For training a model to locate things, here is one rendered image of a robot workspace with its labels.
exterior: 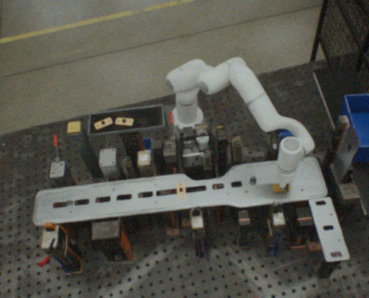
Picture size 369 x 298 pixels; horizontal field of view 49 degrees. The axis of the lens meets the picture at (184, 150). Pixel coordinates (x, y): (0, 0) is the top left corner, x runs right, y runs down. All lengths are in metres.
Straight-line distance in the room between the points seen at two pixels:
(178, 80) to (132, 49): 2.11
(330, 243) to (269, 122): 0.59
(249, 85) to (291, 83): 1.14
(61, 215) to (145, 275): 0.51
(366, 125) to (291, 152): 0.66
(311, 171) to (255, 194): 0.29
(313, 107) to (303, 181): 0.78
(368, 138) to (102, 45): 2.90
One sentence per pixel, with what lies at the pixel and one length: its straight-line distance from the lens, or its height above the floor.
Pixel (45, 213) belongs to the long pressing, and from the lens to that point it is 2.05.
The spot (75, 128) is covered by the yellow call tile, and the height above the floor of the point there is 1.16.
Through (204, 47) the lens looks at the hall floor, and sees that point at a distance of 4.05.
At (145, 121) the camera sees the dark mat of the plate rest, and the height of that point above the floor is 1.16.
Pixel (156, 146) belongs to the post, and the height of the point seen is 1.10.
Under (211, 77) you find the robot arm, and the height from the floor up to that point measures 1.43.
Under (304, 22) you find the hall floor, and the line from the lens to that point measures 4.36.
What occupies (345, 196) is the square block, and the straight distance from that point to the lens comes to 1.92.
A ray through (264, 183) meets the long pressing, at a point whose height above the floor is 1.00.
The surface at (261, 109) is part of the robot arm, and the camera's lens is 1.64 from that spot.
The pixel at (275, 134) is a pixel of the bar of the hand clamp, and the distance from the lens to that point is 1.92.
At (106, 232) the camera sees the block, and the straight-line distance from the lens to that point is 1.88.
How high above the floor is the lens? 2.69
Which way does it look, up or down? 55 degrees down
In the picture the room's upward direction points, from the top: 9 degrees counter-clockwise
